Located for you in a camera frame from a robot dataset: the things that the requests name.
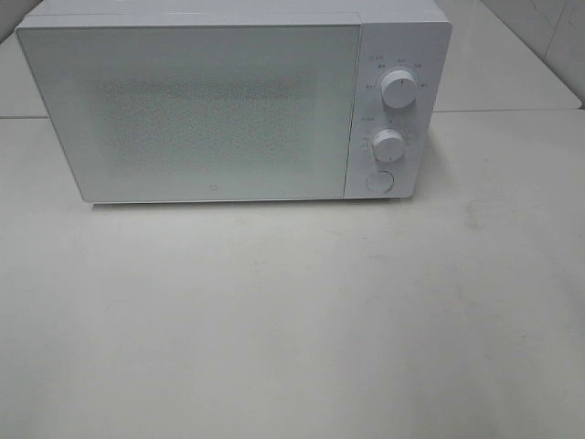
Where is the round white door release button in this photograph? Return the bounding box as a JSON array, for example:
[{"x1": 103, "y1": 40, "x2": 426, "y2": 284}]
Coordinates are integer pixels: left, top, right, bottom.
[{"x1": 366, "y1": 171, "x2": 394, "y2": 194}]

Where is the upper white power knob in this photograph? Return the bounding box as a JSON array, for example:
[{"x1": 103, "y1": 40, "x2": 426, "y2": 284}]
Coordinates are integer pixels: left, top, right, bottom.
[{"x1": 379, "y1": 66, "x2": 418, "y2": 109}]

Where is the white microwave door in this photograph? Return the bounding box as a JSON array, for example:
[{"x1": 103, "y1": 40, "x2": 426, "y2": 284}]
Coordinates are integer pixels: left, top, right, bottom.
[{"x1": 18, "y1": 26, "x2": 360, "y2": 203}]

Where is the white timer knob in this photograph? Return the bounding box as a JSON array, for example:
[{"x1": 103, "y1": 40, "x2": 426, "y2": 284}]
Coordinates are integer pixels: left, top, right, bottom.
[{"x1": 372, "y1": 129, "x2": 406, "y2": 163}]

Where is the white microwave oven body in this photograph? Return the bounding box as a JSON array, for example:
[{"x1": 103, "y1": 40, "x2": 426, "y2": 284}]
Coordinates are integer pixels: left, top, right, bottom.
[{"x1": 16, "y1": 1, "x2": 452, "y2": 203}]

